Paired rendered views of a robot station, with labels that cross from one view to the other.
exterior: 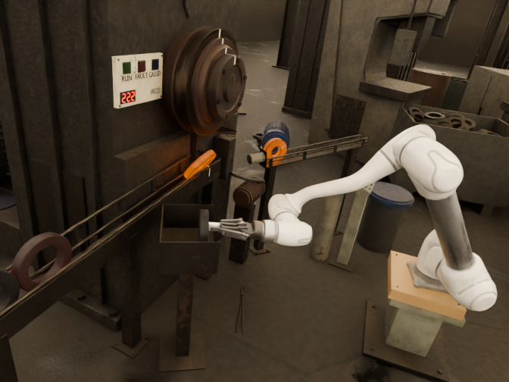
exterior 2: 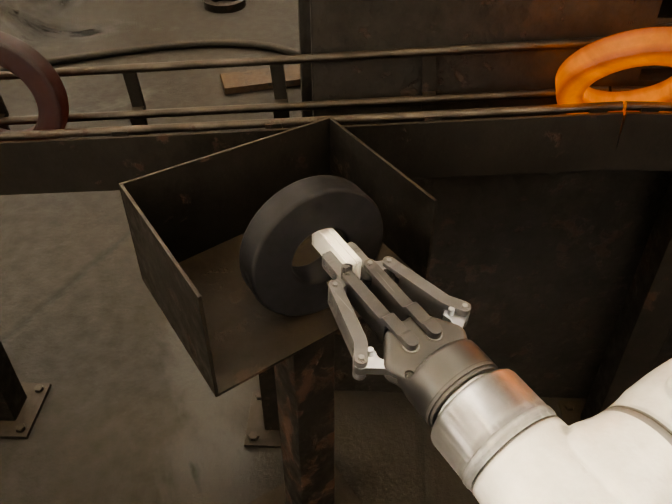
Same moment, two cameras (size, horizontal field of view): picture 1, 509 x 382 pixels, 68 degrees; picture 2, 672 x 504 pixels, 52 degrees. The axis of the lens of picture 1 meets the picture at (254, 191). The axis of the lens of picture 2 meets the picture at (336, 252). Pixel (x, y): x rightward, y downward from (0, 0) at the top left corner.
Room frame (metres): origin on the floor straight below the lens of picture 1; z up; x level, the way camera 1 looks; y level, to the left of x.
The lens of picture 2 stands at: (1.05, -0.34, 1.13)
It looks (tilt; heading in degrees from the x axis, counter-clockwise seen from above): 40 degrees down; 71
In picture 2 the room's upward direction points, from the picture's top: straight up
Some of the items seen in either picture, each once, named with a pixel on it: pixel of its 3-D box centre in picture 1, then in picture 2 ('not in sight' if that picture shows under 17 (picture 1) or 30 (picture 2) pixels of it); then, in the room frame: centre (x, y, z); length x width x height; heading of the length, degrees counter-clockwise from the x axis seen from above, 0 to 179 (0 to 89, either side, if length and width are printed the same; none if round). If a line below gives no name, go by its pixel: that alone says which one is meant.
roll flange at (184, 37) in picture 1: (194, 79); not in sight; (1.75, 0.35, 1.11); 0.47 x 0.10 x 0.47; 159
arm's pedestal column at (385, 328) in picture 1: (412, 317); not in sight; (1.47, -0.88, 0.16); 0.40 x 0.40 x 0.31; 76
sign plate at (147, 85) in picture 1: (139, 79); not in sight; (1.45, 0.50, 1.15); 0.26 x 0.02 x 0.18; 159
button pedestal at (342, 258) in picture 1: (354, 221); not in sight; (2.09, -0.66, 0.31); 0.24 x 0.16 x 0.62; 159
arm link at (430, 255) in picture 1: (441, 251); not in sight; (1.46, -0.88, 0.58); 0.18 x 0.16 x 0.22; 11
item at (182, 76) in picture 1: (209, 83); not in sight; (1.72, 0.27, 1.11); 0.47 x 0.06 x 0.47; 159
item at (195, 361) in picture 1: (185, 295); (290, 406); (1.17, 0.22, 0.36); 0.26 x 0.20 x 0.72; 14
